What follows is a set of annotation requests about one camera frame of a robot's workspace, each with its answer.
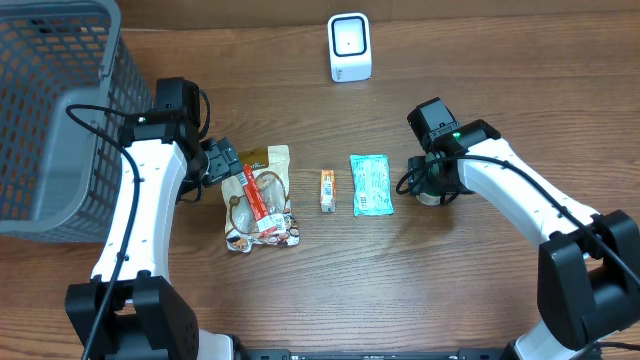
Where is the green lid jar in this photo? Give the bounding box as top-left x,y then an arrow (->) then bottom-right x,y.
416,193 -> 441,206

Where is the white brown snack bag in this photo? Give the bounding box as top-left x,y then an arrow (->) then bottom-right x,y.
221,145 -> 300,253

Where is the teal wet wipes pack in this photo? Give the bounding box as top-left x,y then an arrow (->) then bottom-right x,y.
350,154 -> 394,217

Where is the red white snack bar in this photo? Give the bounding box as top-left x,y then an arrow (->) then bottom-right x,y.
241,165 -> 282,239

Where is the orange tissue pack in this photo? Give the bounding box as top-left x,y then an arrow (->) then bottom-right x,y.
320,169 -> 336,213

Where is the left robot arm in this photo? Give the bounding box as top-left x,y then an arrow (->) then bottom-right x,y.
65,77 -> 243,359

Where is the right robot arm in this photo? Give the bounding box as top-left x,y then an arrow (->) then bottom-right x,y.
396,98 -> 639,359

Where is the white barcode scanner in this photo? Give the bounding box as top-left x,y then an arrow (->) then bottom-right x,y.
327,12 -> 373,83

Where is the grey plastic shopping basket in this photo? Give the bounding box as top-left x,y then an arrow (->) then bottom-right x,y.
1,0 -> 153,243

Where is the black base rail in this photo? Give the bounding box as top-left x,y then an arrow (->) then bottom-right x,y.
235,348 -> 516,360

